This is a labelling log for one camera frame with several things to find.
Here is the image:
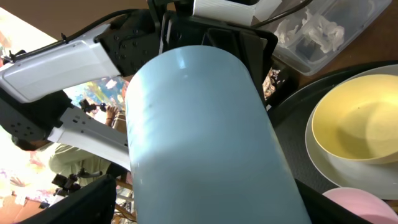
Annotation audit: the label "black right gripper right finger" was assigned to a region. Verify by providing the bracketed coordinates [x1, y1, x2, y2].
[295, 179, 371, 224]

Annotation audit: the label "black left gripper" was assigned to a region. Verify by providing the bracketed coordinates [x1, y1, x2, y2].
[95, 1, 277, 100]

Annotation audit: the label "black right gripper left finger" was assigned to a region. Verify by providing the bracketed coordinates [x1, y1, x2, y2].
[20, 175, 116, 224]

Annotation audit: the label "pink cup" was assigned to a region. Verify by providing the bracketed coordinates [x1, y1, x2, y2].
[323, 187, 397, 224]

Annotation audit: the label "grey round plate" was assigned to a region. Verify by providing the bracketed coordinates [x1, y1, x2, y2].
[305, 66, 397, 200]

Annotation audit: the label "yellow bowl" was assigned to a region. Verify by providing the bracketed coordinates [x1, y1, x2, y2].
[312, 74, 397, 164]

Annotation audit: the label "food scraps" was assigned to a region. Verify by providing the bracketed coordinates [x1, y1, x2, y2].
[262, 68, 281, 101]

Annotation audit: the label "light blue cup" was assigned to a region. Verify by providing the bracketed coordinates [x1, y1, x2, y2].
[126, 45, 310, 224]

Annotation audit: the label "white napkin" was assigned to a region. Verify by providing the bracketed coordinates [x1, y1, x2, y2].
[274, 8, 345, 54]

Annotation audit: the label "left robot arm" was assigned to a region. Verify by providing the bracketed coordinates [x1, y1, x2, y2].
[1, 1, 279, 169]

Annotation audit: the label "clear plastic waste bin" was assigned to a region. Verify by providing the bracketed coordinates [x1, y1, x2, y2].
[262, 0, 392, 76]

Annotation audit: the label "person in background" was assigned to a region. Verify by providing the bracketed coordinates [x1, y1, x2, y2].
[12, 104, 131, 187]

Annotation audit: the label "round black serving tray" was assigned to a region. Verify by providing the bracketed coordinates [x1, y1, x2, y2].
[268, 60, 397, 194]

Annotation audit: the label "black rectangular tray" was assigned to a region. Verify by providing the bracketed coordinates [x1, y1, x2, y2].
[265, 57, 300, 109]

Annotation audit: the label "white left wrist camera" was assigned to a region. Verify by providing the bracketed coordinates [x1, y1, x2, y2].
[193, 0, 282, 26]

